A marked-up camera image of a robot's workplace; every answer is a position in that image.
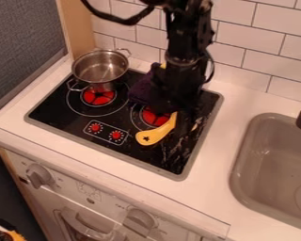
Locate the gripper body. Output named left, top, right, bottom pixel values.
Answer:
left=148, top=57, right=210, bottom=115

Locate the silver pot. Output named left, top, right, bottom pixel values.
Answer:
left=65, top=47, right=134, bottom=93

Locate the purple cloth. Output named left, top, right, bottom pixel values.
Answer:
left=126, top=71, right=164, bottom=107

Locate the toy stove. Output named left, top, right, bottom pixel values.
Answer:
left=24, top=66, right=225, bottom=182

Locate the toy sink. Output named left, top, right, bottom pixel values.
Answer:
left=228, top=112, right=301, bottom=233

